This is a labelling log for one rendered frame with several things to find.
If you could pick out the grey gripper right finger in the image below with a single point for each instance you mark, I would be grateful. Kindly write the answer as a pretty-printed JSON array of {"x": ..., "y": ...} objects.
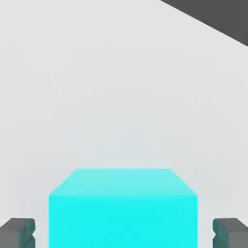
[{"x": 232, "y": 234}]

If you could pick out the small cyan cube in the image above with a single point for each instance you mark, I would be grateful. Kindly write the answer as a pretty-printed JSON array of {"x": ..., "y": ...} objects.
[{"x": 123, "y": 217}]

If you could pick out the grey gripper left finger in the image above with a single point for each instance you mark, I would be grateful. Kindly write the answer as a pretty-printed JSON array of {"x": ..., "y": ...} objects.
[{"x": 13, "y": 234}]

